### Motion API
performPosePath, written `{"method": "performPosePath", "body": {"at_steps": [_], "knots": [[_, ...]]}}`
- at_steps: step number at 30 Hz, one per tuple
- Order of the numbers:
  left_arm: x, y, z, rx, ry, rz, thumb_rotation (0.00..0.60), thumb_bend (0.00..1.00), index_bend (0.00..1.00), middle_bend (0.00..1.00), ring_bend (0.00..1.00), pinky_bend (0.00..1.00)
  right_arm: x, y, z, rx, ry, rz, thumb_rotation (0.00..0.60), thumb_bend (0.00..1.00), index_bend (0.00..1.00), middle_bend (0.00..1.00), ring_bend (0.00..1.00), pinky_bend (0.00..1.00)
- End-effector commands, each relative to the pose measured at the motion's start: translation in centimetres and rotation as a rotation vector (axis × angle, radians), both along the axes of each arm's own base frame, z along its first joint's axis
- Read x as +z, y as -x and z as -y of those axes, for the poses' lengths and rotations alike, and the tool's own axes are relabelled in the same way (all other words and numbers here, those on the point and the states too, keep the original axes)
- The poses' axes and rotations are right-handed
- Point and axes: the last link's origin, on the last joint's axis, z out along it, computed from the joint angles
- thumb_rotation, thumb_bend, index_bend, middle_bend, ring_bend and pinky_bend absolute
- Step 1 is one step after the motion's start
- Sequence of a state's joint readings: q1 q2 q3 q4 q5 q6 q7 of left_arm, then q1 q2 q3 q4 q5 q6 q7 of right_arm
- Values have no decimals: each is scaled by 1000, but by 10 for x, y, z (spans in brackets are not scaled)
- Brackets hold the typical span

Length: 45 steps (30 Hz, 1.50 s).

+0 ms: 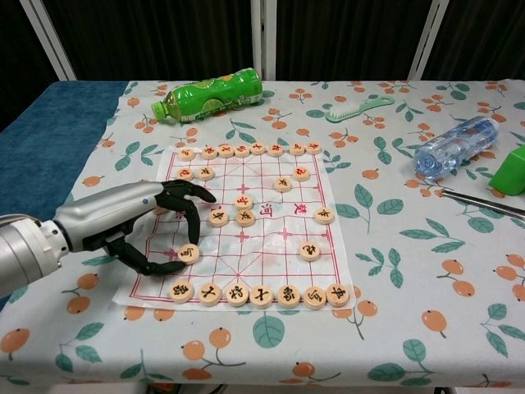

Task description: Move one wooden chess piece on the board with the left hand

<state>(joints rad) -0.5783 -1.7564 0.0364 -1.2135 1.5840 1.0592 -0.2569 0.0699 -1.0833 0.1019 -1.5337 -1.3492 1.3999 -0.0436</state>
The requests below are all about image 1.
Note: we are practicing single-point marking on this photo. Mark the silver metal tongs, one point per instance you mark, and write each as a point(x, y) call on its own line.
point(484, 201)

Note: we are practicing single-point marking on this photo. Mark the xiangqi paper board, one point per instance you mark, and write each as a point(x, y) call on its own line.
point(270, 250)

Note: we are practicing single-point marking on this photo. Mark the wooden chess piece red character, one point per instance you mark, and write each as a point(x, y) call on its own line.
point(241, 150)
point(226, 150)
point(275, 149)
point(296, 149)
point(243, 202)
point(158, 211)
point(313, 147)
point(209, 152)
point(257, 148)
point(184, 174)
point(186, 154)
point(301, 172)

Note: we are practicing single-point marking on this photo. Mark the blue velvet cloth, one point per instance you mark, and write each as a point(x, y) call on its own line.
point(53, 156)

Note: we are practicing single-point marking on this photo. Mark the green lime drink bottle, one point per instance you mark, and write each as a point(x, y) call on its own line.
point(213, 96)

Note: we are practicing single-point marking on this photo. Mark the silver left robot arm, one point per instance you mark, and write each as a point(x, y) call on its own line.
point(24, 254)

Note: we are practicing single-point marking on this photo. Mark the dark curtain panel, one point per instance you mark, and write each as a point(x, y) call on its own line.
point(348, 37)
point(156, 37)

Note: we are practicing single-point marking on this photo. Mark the wooden chess piece black character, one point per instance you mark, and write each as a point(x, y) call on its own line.
point(204, 172)
point(189, 253)
point(262, 296)
point(283, 184)
point(315, 296)
point(210, 295)
point(309, 251)
point(288, 296)
point(337, 294)
point(245, 218)
point(323, 215)
point(237, 295)
point(218, 218)
point(181, 291)

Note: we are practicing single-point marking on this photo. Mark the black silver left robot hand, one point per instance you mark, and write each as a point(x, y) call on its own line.
point(119, 209)

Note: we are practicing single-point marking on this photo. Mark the green white-bristle brush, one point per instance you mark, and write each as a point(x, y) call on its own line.
point(352, 108)

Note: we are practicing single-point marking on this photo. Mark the clear plastic water bottle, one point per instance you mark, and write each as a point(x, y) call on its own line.
point(455, 148)

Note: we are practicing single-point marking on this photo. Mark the white frame post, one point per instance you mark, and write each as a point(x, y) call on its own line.
point(49, 39)
point(426, 39)
point(263, 39)

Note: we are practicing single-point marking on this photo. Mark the floral fruit-print tablecloth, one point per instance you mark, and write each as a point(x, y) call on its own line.
point(410, 287)

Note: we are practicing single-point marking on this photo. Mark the green plastic block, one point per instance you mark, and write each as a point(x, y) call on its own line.
point(510, 172)

